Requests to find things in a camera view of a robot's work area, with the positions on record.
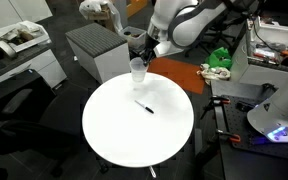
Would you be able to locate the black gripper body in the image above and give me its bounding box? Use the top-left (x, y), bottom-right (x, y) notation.
top-left (143, 33), bottom-right (160, 58)

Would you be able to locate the clear plastic measuring cup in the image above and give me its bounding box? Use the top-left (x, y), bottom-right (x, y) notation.
top-left (129, 57), bottom-right (150, 83)

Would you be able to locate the clear plastic bin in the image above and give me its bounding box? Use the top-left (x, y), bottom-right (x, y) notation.
top-left (118, 25), bottom-right (148, 48)

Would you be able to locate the orange floor mat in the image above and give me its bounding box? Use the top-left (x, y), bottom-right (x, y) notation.
top-left (140, 57), bottom-right (207, 96)

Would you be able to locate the white cabinet with grey cushion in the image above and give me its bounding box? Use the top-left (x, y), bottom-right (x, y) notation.
top-left (64, 22), bottom-right (132, 84)

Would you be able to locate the small cardboard box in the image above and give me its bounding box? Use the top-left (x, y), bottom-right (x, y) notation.
top-left (88, 8), bottom-right (113, 26)

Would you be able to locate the green plastic bag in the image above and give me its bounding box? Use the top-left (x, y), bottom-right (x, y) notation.
top-left (204, 46), bottom-right (234, 70)

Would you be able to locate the white plastic bag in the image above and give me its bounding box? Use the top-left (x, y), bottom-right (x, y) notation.
top-left (78, 0), bottom-right (123, 34)

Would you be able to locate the orange black clamp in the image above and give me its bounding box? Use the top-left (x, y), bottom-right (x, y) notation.
top-left (215, 129), bottom-right (242, 144)
top-left (200, 95), bottom-right (232, 119)

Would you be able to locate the white workbench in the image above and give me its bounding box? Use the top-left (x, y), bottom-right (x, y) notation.
top-left (230, 19), bottom-right (288, 84)

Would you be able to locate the white drawer desk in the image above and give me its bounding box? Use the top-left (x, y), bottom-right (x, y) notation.
top-left (0, 41), bottom-right (68, 92)

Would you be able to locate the silver table foot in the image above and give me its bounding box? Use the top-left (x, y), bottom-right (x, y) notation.
top-left (147, 165), bottom-right (158, 179)

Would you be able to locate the white open box with clutter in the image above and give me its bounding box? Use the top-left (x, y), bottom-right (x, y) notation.
top-left (0, 20), bottom-right (52, 54)

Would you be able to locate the silver tape roll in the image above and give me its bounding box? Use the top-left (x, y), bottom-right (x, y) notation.
top-left (0, 39), bottom-right (18, 59)

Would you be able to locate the black office chair with armrests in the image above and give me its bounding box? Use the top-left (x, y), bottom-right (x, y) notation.
top-left (0, 69), bottom-right (85, 179)

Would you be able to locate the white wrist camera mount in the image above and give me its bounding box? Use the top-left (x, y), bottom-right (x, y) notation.
top-left (153, 39), bottom-right (185, 58)

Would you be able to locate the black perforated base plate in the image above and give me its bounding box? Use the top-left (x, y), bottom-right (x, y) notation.
top-left (213, 94), bottom-right (288, 163)

